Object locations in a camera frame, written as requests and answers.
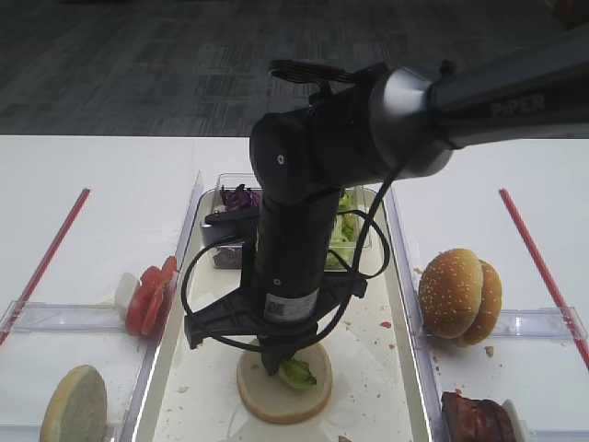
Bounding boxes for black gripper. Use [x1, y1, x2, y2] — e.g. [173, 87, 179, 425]
[183, 185, 366, 376]

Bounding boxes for green lettuce leaf piece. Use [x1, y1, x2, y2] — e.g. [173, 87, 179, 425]
[278, 358, 317, 390]

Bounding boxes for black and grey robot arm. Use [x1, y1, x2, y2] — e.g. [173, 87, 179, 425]
[184, 29, 588, 374]

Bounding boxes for tomato slices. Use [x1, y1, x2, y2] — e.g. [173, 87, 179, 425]
[125, 256, 177, 337]

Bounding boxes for green lettuce in container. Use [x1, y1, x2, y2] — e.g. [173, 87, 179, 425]
[326, 190, 359, 269]

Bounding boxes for stack of meat patties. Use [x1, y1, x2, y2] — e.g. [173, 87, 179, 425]
[441, 391, 516, 442]

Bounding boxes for white pusher block at patties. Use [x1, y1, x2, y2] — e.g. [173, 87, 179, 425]
[502, 399, 533, 442]

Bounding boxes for bottom bun slice on tray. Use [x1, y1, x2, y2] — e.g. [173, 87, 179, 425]
[237, 343, 333, 425]

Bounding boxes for white metal tray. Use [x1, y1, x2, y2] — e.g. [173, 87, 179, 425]
[132, 191, 445, 441]

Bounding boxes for clear plastic salad container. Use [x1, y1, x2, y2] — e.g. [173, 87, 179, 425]
[200, 173, 368, 270]

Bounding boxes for white pusher block at tomatoes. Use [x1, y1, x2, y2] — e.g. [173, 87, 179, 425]
[114, 273, 140, 321]

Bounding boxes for purple cabbage shreds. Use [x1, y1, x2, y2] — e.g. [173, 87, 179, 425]
[213, 183, 261, 269]

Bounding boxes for left clear acrylic divider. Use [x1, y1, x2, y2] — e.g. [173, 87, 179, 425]
[117, 169, 204, 442]

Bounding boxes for clear acrylic divider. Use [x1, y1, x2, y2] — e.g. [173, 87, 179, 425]
[383, 188, 449, 441]
[117, 169, 204, 442]

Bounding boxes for right clear acrylic divider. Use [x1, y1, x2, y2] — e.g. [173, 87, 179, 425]
[383, 188, 449, 441]

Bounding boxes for front sesame bun top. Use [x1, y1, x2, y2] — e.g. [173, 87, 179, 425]
[418, 249, 483, 339]

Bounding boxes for sesame bun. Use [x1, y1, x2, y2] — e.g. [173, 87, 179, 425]
[418, 249, 483, 339]
[454, 260, 502, 347]

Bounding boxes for bun slice standing at left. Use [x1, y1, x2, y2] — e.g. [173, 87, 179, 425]
[39, 365, 107, 442]

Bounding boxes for rear sesame bun top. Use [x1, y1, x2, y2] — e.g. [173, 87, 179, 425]
[454, 260, 502, 347]

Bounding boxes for left red strip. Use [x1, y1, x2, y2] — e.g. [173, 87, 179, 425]
[0, 188, 91, 344]

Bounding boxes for red strip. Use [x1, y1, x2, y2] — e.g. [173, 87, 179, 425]
[498, 189, 588, 366]
[0, 188, 91, 344]

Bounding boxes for right red strip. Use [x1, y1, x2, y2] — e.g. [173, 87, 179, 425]
[498, 189, 588, 366]

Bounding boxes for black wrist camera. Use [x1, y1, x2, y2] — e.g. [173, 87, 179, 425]
[201, 206, 260, 246]

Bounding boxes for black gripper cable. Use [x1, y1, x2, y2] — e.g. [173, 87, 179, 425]
[181, 59, 455, 354]

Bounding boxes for left upper clear rail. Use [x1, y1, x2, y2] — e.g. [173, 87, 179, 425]
[1, 300, 125, 332]

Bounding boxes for clear rail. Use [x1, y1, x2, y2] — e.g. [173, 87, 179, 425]
[489, 307, 588, 341]
[1, 300, 125, 332]
[530, 430, 589, 442]

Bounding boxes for right lower clear rail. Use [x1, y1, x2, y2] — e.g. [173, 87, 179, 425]
[530, 430, 589, 442]

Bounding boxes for right upper clear rail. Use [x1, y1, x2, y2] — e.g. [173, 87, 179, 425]
[489, 307, 588, 341]

